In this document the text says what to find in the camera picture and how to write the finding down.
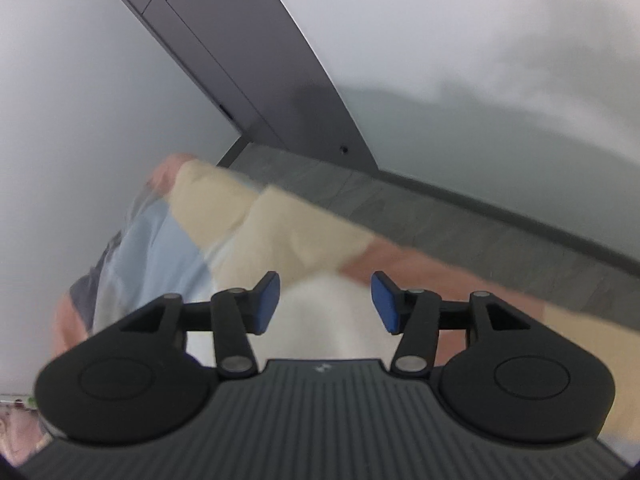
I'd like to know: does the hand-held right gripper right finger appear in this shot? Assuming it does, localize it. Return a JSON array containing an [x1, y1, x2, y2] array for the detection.
[[370, 270, 556, 379]]

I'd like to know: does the patchwork checked quilt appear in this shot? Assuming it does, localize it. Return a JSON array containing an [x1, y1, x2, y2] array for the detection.
[[50, 154, 640, 463]]

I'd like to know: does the grey door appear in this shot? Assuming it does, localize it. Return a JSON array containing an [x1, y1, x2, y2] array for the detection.
[[87, 0, 378, 173]]

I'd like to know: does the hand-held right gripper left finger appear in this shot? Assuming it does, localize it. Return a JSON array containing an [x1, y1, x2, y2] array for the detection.
[[92, 270, 282, 379]]

